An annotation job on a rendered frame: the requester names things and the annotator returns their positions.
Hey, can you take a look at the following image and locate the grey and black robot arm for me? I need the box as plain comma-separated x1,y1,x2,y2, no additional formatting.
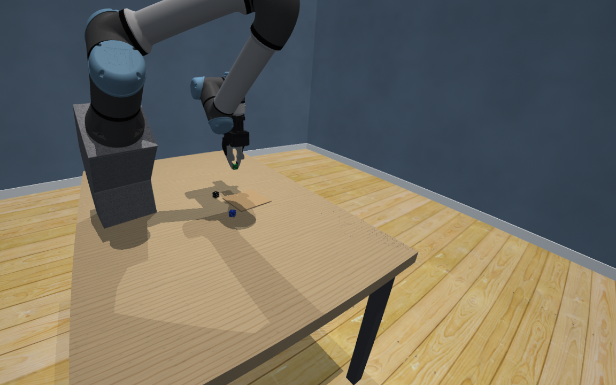
84,0,300,148

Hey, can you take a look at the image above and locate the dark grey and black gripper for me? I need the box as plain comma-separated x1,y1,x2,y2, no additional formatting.
222,114,249,169

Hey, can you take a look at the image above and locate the tan square mat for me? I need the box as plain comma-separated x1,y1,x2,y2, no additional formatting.
222,189,271,212

